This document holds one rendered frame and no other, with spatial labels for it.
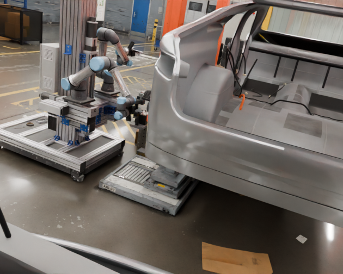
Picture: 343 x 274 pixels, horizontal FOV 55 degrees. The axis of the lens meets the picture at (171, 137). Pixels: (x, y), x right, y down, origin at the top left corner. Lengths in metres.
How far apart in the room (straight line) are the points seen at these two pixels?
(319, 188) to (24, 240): 1.61
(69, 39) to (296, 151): 2.45
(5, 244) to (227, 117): 2.39
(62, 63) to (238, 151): 2.25
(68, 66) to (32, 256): 3.03
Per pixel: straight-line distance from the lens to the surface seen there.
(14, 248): 0.68
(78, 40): 3.45
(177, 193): 3.20
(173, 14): 3.58
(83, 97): 3.31
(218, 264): 2.78
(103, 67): 2.91
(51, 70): 3.65
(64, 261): 0.65
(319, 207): 2.10
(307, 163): 1.91
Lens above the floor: 1.80
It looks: 22 degrees down
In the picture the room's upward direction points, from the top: 10 degrees clockwise
